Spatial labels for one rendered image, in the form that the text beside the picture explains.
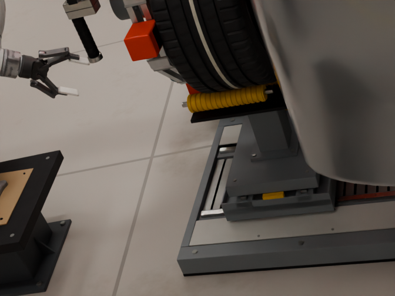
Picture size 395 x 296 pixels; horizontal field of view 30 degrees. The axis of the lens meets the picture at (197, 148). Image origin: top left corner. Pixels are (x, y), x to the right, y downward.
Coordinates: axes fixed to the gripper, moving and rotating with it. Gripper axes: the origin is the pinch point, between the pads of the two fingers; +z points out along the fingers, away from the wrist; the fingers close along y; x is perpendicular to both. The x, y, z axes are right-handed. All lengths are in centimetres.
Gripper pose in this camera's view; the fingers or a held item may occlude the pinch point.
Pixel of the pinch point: (80, 77)
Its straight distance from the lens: 251.3
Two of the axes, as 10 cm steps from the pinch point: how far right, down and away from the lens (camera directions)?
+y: 3.6, -7.1, -6.1
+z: 9.2, 1.5, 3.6
